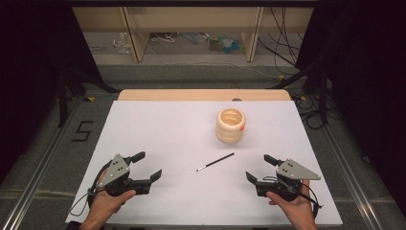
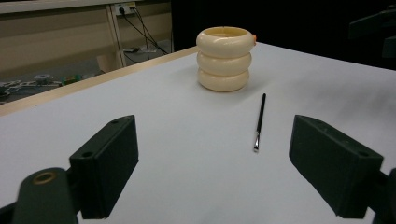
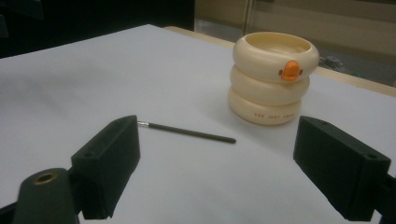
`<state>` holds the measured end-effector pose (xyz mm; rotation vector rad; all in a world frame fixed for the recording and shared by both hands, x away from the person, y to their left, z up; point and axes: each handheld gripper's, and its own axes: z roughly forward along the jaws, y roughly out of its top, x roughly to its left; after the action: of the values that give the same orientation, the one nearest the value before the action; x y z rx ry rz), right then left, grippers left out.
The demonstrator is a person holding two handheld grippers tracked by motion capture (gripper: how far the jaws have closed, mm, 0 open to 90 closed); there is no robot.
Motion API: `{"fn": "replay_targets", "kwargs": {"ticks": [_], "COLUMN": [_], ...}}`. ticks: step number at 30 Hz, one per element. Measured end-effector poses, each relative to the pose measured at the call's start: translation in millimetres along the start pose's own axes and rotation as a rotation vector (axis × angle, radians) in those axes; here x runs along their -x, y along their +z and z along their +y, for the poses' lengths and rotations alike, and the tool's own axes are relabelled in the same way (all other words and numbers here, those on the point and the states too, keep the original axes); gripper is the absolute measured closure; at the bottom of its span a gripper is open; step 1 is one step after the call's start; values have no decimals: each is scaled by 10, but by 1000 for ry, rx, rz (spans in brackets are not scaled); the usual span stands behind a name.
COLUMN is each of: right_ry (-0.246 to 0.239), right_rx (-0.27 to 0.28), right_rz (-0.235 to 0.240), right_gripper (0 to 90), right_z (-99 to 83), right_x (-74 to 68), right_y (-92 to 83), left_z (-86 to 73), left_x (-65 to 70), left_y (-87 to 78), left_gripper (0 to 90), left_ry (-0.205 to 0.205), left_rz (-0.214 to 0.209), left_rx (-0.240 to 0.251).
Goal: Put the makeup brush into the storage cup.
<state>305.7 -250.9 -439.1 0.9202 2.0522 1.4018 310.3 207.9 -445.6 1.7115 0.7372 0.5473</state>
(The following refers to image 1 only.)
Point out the person's left hand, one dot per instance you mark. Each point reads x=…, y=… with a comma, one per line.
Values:
x=107, y=204

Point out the green and blue plastic clutter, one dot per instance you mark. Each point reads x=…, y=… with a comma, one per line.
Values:
x=225, y=44

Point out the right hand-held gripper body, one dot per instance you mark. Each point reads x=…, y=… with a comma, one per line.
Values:
x=295, y=172

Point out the black tape floor mark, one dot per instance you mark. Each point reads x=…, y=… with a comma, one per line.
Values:
x=83, y=131

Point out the cream ribbed pen holder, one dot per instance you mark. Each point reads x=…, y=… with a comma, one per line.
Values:
x=230, y=126

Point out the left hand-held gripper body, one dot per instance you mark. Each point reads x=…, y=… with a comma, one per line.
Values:
x=116, y=171

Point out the metal floor rail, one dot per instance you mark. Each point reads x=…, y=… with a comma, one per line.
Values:
x=38, y=179
x=351, y=179

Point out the light wooden shelf unit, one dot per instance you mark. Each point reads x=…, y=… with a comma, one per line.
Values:
x=191, y=19

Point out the clear plastic bag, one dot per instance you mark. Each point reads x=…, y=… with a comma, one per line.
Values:
x=122, y=43

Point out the white table board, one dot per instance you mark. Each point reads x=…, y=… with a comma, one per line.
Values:
x=185, y=140

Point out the black pen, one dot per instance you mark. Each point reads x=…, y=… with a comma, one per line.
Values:
x=215, y=162

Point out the person's right hand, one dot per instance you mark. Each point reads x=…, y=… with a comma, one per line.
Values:
x=298, y=209

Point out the black metal stand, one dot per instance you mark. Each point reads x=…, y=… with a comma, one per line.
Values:
x=320, y=92
x=63, y=96

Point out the black curtain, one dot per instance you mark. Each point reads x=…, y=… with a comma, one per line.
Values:
x=364, y=80
x=28, y=64

